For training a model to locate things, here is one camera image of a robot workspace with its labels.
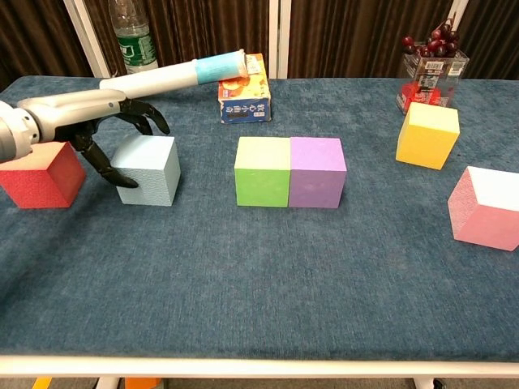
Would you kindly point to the white roll blue band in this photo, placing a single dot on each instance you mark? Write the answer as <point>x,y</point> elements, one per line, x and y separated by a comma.
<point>170,77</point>

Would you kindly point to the bunch of red grapes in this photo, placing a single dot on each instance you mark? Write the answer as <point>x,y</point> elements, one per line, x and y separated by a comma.
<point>436,44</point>

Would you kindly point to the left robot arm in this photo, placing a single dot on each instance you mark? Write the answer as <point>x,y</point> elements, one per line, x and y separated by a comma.
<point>16,133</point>

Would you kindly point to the purple foam cube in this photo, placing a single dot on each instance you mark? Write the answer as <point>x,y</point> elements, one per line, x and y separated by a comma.
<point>316,186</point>

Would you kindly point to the blue table cloth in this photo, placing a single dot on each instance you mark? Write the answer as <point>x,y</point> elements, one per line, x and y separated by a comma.
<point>259,283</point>

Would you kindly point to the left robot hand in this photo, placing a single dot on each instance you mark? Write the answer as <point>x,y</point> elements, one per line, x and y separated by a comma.
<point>73,111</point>

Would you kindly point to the pink foam cube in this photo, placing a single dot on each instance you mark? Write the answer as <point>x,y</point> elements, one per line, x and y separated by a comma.
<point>486,227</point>

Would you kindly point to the yellow foam cube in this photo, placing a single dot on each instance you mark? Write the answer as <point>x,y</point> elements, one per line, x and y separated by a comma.
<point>425,142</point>

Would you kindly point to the clear bottle green label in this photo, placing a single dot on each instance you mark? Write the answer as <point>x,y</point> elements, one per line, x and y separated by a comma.
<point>134,48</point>

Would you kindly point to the orange blue snack box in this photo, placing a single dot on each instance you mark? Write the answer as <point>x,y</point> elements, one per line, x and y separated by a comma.
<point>243,107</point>

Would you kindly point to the yellow floor tape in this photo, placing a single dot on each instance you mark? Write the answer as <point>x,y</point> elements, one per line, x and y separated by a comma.
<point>40,384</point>

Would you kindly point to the white partition frame post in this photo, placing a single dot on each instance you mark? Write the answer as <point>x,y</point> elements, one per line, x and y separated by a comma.
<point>460,8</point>
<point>87,40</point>
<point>280,32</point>

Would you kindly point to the red foam cube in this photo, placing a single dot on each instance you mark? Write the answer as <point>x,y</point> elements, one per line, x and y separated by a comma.
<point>40,186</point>

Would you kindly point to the light blue foam cube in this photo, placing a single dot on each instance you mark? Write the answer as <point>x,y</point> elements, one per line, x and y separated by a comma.
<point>154,178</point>

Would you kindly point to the clear plastic box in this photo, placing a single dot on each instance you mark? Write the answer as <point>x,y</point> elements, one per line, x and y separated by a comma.
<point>438,69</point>

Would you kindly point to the brown pleated curtain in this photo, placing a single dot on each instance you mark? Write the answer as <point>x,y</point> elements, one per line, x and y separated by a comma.
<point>365,32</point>

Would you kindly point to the orange object under table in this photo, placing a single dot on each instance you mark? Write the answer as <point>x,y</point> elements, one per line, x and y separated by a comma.
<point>142,384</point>

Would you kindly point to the red packet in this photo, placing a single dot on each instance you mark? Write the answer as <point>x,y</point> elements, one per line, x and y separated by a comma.
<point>421,97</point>

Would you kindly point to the green foam cube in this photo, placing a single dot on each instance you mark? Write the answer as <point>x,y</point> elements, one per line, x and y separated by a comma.
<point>261,186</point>

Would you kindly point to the white table frame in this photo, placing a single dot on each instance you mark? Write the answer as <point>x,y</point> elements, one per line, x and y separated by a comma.
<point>259,368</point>

